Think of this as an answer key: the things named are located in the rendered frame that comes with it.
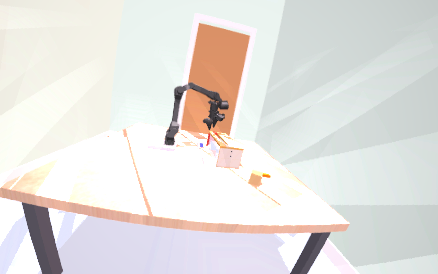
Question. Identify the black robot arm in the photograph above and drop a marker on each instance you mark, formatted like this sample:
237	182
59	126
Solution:
169	139

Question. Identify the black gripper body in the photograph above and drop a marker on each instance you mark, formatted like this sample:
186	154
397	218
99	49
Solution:
210	119

